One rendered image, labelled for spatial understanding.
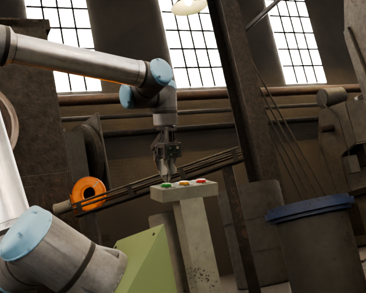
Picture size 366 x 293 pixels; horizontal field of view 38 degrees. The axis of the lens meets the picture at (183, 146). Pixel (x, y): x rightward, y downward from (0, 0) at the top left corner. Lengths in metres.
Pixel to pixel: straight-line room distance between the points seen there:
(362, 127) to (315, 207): 8.05
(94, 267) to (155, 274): 0.15
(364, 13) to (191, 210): 2.50
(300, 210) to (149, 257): 0.70
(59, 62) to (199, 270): 0.89
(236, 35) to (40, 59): 5.30
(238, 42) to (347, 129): 3.66
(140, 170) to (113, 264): 8.19
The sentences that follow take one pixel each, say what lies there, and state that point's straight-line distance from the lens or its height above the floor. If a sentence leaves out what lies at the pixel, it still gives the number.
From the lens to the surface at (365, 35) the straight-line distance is 4.13.
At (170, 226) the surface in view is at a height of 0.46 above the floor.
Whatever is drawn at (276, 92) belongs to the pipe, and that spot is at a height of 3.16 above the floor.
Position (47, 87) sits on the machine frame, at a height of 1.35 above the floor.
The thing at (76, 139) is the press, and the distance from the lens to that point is 7.13.
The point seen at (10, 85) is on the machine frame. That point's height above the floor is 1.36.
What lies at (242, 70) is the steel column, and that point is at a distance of 6.61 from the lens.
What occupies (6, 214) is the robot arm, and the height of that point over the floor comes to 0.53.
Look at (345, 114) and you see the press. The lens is 9.80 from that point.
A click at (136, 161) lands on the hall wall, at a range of 9.53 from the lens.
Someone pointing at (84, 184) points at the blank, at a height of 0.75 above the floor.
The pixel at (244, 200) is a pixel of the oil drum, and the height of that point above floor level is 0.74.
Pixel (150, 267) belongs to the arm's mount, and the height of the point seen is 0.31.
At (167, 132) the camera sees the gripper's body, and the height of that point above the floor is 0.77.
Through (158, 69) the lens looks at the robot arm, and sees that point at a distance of 1.76.
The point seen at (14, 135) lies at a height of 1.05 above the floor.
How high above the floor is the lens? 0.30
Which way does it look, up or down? 12 degrees up
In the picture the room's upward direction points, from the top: 12 degrees counter-clockwise
